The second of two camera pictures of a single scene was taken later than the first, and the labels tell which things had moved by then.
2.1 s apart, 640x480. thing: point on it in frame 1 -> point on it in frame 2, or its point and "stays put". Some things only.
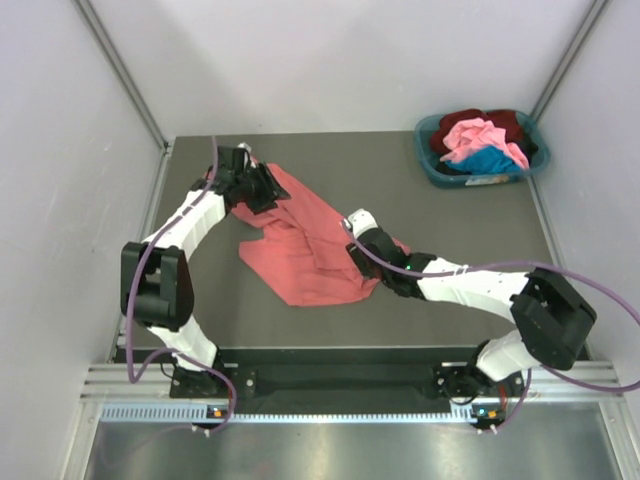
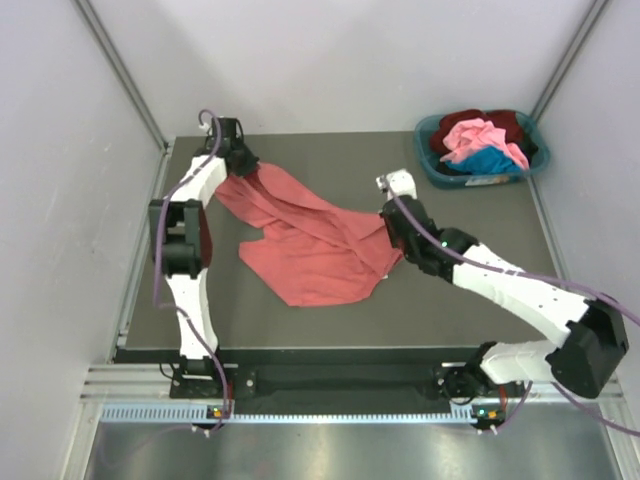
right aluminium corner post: x=590 y=20 stays put
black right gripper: x=360 y=260 -> x=382 y=214
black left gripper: x=270 y=189 -> x=250 y=164
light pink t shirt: x=477 y=132 stays put
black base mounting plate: x=352 y=378 stays put
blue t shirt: x=488 y=160 stays put
